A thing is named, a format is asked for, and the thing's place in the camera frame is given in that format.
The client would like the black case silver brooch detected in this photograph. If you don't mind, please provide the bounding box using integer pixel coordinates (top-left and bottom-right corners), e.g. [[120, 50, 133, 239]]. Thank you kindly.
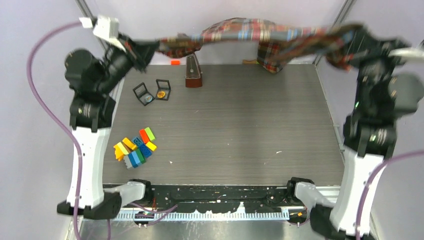
[[132, 82, 155, 106]]

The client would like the pile of toy bricks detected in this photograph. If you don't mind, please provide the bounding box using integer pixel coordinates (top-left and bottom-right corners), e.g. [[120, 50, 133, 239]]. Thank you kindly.
[[113, 127, 157, 169]]

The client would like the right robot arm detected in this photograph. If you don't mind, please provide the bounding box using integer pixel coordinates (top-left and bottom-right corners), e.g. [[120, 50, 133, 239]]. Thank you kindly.
[[285, 24, 424, 240]]

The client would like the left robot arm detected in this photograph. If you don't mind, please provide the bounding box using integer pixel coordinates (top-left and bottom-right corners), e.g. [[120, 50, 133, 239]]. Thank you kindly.
[[56, 34, 160, 220]]

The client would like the wooden metronome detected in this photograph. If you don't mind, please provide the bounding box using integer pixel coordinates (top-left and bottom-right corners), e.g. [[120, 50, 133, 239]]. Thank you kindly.
[[185, 53, 203, 88]]

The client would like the black case gold brooch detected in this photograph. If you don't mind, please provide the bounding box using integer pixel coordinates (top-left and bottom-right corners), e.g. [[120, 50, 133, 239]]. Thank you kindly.
[[155, 79, 171, 101]]

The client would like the tan and green block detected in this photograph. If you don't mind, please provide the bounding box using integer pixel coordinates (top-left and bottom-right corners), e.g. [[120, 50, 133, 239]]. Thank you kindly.
[[242, 59, 259, 65]]

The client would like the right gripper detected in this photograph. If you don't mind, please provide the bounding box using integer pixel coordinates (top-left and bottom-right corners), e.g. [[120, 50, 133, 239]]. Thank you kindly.
[[342, 26, 412, 109]]

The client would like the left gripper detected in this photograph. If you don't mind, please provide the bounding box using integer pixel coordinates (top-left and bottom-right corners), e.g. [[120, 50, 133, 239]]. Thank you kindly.
[[97, 32, 159, 94]]

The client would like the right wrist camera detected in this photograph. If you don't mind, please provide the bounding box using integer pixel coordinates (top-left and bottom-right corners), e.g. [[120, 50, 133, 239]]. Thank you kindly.
[[388, 41, 424, 64]]

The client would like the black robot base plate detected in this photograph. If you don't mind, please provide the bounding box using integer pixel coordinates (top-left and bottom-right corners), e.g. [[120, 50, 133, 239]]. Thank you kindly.
[[134, 184, 304, 214]]

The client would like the orange block at wall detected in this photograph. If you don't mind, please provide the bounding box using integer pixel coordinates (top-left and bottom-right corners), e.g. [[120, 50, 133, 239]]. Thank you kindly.
[[170, 59, 181, 66]]

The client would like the plaid flannel shirt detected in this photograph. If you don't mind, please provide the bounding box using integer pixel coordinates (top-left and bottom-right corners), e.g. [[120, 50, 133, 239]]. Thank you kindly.
[[157, 17, 364, 74]]

